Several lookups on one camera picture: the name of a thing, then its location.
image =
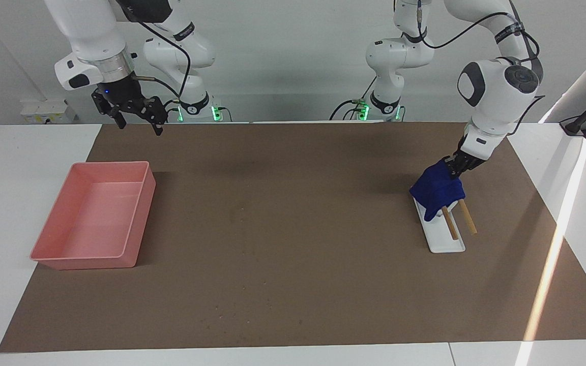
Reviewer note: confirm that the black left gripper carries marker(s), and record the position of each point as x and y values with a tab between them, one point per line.
468	159

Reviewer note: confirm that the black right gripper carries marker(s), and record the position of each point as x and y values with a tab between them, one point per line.
124	90

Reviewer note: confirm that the blue towel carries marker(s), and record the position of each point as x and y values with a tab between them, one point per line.
435	190

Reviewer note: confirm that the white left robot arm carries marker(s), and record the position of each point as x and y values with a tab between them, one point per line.
496	96

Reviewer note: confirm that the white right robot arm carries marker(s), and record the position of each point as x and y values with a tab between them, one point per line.
92	35

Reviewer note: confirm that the wooden rack rod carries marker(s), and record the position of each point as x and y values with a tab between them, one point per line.
450	224
468	217

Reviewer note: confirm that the pink plastic tray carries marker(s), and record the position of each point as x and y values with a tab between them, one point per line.
94	218

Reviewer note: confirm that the brown table mat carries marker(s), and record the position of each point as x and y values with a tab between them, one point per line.
283	229

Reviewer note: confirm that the white wall socket box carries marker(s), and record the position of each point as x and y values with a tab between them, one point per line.
49	112

